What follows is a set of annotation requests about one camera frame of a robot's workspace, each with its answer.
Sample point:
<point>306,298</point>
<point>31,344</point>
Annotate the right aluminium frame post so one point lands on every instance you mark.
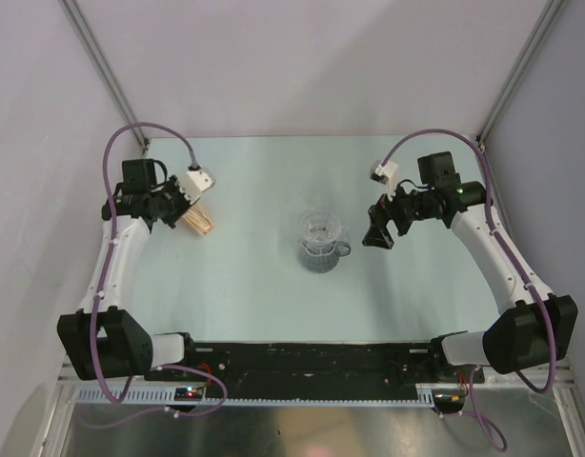
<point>543,27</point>

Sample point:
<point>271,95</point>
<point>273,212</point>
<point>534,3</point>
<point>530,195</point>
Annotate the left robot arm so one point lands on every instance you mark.
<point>101,338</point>

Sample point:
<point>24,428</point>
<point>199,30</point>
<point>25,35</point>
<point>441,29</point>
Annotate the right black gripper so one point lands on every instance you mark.
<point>383,211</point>

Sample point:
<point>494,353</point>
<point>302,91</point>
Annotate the white slotted cable duct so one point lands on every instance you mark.
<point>192,396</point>

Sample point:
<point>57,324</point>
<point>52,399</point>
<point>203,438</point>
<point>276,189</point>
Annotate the glass coffee server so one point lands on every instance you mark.
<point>322,258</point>

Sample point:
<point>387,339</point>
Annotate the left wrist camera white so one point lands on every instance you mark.
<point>194,183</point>

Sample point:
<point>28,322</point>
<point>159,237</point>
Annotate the clear glass dripper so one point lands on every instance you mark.
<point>320,231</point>

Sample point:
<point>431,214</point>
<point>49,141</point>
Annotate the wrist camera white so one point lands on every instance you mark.
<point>387,174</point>
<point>194,183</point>

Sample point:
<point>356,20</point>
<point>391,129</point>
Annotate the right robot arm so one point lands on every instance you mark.
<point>535,325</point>

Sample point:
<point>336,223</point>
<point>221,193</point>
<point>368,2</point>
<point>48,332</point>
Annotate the left aluminium frame post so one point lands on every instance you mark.
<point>88,40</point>

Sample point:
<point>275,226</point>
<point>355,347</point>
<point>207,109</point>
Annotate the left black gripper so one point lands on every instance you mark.
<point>173,186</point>

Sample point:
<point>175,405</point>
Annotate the aluminium frame post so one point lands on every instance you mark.
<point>88,40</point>
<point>543,27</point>

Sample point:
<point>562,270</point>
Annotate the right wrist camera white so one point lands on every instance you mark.
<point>387,174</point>

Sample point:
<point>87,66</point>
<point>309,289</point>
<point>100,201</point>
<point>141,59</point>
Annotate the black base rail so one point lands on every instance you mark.
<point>317,372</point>

